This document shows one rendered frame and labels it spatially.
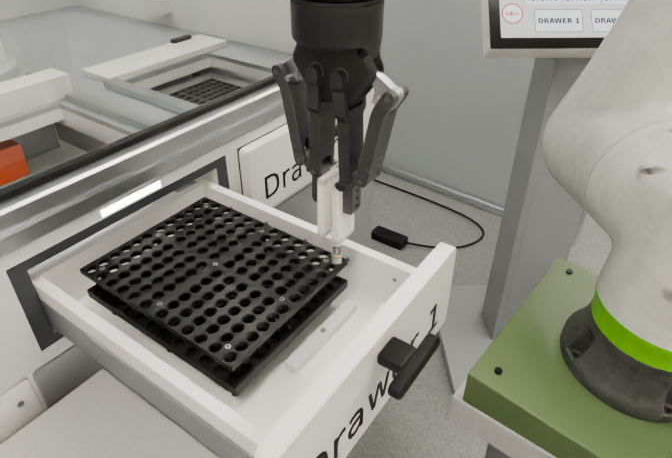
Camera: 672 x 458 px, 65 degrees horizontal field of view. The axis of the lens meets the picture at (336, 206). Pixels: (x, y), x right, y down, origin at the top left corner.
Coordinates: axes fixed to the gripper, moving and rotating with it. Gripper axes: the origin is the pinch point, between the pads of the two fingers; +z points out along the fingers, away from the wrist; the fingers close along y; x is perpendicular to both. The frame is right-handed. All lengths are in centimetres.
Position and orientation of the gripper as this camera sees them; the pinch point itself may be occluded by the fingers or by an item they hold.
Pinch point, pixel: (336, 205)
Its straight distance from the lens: 52.6
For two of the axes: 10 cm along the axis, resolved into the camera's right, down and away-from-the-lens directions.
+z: -0.1, 8.4, 5.5
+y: 8.2, 3.2, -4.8
